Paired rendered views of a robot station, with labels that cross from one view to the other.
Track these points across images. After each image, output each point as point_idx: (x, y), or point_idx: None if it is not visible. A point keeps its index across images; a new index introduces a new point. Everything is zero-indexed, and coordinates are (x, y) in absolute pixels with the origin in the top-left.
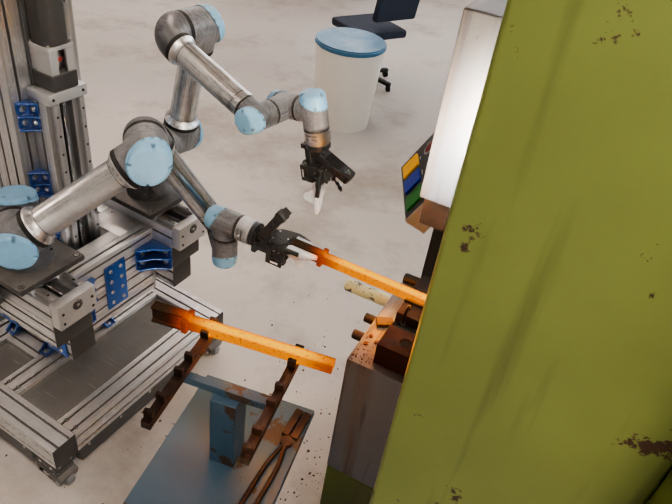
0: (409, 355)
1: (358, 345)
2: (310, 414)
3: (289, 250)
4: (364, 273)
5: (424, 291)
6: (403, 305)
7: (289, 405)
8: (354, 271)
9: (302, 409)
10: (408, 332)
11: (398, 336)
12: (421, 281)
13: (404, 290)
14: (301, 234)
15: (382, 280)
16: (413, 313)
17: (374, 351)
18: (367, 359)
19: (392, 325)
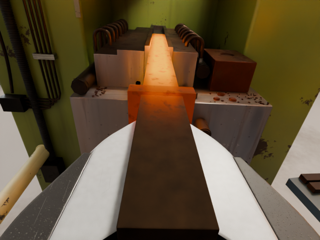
0: (238, 53)
1: (243, 103)
2: (302, 174)
3: (275, 205)
4: (165, 56)
5: (136, 47)
6: (180, 51)
7: (318, 204)
8: (172, 62)
9: (303, 188)
10: (211, 54)
11: (225, 56)
12: (111, 53)
13: (162, 42)
14: (5, 231)
15: (162, 48)
16: (185, 48)
17: (233, 94)
18: (250, 95)
19: (216, 59)
